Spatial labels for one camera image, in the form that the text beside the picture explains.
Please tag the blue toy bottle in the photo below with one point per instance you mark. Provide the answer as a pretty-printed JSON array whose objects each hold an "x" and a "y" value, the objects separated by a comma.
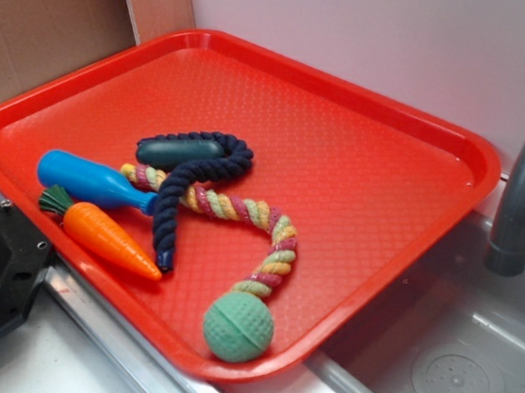
[{"x": 92, "y": 182}]

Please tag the red plastic tray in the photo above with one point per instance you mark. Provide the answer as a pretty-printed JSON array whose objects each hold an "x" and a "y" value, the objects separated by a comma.
[{"x": 370, "y": 184}]

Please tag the green rubber ball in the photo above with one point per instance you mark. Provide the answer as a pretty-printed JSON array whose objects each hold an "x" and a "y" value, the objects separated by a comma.
[{"x": 238, "y": 327}]

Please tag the orange toy carrot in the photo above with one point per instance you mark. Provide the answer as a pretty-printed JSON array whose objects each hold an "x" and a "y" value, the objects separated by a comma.
[{"x": 91, "y": 227}]

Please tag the grey plastic sink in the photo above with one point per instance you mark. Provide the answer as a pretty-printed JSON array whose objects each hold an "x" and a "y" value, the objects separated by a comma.
[{"x": 445, "y": 325}]

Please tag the dark green jump rope handle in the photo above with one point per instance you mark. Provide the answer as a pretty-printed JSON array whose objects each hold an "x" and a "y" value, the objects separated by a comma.
[{"x": 166, "y": 154}]

